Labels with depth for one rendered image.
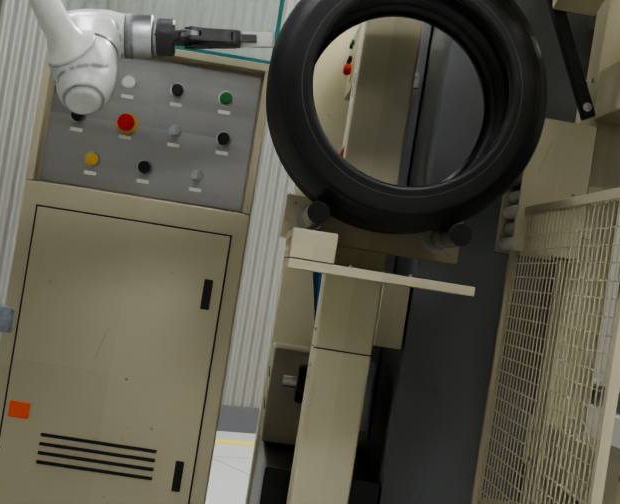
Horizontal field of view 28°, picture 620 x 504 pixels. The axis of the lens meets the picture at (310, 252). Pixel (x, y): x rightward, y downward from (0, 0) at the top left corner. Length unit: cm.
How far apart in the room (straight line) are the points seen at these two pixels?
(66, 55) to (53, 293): 86
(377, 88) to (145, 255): 70
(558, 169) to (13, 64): 286
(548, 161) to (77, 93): 106
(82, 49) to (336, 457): 107
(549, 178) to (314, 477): 84
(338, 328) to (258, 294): 311
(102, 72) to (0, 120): 277
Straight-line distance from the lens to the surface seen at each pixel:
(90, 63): 238
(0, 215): 514
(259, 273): 589
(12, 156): 515
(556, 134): 282
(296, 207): 277
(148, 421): 308
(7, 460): 313
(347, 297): 280
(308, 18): 246
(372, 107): 283
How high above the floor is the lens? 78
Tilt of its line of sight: 1 degrees up
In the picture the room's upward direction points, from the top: 9 degrees clockwise
